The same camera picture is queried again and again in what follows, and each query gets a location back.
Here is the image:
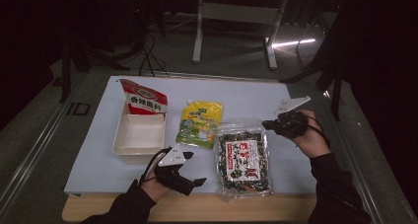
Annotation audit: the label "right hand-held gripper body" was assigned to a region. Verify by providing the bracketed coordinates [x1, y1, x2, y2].
[275, 96, 312, 139]

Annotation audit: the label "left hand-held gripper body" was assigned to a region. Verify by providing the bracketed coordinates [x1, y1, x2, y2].
[154, 147, 195, 197]

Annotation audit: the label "clear bag of dried seaweed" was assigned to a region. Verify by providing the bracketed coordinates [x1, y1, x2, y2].
[215, 117, 274, 198]

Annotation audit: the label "white divided plastic container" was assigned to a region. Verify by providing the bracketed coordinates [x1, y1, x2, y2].
[111, 100, 167, 164]

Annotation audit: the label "red seasoning packet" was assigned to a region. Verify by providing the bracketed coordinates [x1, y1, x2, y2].
[117, 78, 169, 115]

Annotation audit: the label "person's left hand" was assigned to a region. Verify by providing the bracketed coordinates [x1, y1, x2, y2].
[141, 176, 174, 203]

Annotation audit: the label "person's right hand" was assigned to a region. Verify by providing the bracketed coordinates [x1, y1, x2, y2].
[289, 110, 332, 159]

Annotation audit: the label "wooden table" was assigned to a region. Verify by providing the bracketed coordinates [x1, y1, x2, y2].
[61, 192, 318, 222]

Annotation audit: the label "yellow spouted pouch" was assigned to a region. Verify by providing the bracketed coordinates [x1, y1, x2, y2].
[175, 99, 224, 150]

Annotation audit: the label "black metal stand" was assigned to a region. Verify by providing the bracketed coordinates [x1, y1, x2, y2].
[58, 36, 131, 104]
[280, 52, 344, 121]

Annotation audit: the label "white table mat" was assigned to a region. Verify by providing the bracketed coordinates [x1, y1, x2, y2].
[63, 75, 318, 195]

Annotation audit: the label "thin metal chair leg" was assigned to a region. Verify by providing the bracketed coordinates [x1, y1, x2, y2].
[295, 13, 329, 67]

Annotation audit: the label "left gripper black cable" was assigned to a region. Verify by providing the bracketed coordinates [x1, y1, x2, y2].
[139, 148, 172, 186]

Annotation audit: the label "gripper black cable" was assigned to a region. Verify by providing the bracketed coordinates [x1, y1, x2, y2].
[307, 114, 331, 146]
[139, 148, 172, 186]

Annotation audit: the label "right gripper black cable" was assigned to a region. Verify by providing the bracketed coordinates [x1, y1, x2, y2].
[307, 114, 331, 146]

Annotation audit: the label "metal floor rail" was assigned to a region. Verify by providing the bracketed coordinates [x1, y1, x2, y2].
[323, 90, 418, 224]
[0, 82, 83, 212]

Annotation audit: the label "black floor cables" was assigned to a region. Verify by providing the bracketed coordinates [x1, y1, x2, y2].
[137, 30, 171, 78]

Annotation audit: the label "white metal table frame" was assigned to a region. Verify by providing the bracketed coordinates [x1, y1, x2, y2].
[191, 0, 290, 70]

